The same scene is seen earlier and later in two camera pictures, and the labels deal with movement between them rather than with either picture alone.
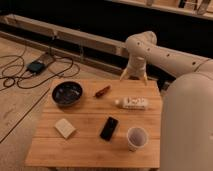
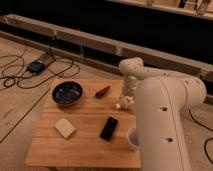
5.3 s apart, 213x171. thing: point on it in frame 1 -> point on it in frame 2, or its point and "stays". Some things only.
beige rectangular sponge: (64, 127) stays
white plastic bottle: (132, 103) stays
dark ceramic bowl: (67, 93) stays
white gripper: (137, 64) -> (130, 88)
